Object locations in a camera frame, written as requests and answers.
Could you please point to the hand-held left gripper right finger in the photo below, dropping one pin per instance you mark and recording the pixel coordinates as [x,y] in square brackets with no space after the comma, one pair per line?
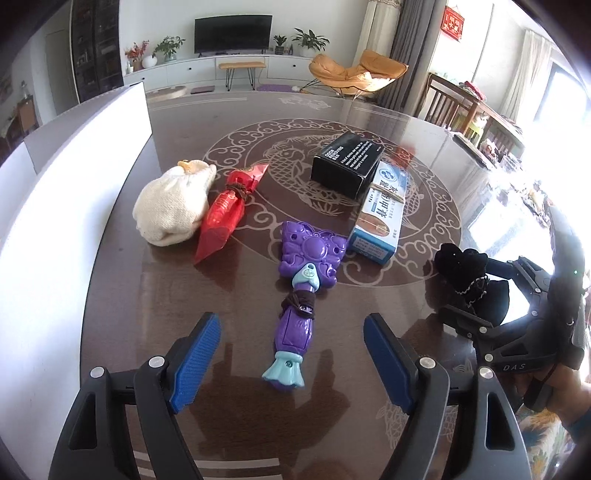
[388,364]

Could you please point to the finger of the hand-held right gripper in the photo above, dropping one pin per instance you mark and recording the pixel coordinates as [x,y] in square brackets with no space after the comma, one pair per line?
[526,274]
[475,330]

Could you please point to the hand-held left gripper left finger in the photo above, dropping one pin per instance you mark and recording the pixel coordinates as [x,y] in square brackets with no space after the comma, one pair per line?
[196,364]

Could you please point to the black velvet hair bow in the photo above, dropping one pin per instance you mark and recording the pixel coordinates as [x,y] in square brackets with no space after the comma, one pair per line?
[461,270]

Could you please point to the purple toy fan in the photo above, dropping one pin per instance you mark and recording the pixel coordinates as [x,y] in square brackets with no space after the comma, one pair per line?
[309,251]

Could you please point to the person's right forearm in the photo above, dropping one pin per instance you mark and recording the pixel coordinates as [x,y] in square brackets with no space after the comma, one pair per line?
[575,392]

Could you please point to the patterned wooden desktop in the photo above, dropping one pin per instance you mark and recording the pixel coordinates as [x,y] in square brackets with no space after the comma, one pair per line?
[244,281]

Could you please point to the floral cloth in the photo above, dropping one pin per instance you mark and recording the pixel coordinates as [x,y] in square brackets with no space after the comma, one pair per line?
[542,434]

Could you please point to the blue white medicine box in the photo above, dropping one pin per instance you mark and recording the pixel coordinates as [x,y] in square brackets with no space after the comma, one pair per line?
[381,221]

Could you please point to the red foil candy bag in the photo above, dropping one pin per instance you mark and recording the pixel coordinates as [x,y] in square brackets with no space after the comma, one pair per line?
[224,217]

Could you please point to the tan rubber band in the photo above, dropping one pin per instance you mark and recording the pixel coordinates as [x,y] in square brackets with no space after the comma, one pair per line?
[388,193]

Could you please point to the white knitted pouch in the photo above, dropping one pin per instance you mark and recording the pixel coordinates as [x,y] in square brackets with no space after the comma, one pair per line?
[173,203]

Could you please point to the wooden dining chair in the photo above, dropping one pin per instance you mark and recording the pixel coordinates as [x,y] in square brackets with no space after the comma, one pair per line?
[450,104]

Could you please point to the white sheer curtain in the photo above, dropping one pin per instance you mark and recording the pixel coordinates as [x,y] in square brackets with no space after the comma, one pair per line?
[528,78]

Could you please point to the black cardboard box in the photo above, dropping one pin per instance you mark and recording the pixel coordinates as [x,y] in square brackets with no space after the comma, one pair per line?
[344,164]

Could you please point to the grey curtain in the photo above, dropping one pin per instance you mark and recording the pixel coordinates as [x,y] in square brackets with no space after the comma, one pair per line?
[411,55]

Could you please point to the orange lounge chair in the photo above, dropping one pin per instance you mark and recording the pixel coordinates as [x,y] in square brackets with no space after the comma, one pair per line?
[355,74]

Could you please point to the cloth covered floor air conditioner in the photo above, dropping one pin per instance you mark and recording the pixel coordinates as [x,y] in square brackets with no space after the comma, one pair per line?
[378,27]

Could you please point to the purple floor mat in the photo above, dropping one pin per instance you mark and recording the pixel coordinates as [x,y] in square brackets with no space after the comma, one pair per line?
[277,87]

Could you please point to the white television cabinet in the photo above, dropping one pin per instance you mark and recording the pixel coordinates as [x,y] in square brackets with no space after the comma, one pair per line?
[184,71]

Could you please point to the wooden sideboard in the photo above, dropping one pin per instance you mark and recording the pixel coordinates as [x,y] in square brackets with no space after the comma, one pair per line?
[27,115]

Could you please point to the wooden bench with hairpin legs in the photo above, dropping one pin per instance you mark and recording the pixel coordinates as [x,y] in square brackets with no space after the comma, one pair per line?
[242,64]

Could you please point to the round white vase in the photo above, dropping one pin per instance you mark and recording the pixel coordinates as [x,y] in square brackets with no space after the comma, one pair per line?
[149,62]

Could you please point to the red flower bouquet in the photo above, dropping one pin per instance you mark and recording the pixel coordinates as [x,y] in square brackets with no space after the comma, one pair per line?
[136,53]

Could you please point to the large leafy potted plant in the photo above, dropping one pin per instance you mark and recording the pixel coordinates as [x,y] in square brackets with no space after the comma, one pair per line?
[309,42]

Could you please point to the dark glass display cabinet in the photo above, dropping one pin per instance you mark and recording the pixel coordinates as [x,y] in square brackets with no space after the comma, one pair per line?
[97,50]

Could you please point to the small plant in dark pot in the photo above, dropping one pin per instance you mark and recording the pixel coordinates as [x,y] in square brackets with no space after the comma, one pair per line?
[280,45]

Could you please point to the black flat television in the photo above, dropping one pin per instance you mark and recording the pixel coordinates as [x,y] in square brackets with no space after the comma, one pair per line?
[233,34]

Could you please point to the red wall hanging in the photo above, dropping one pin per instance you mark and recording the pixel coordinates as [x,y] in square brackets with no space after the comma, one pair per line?
[452,23]

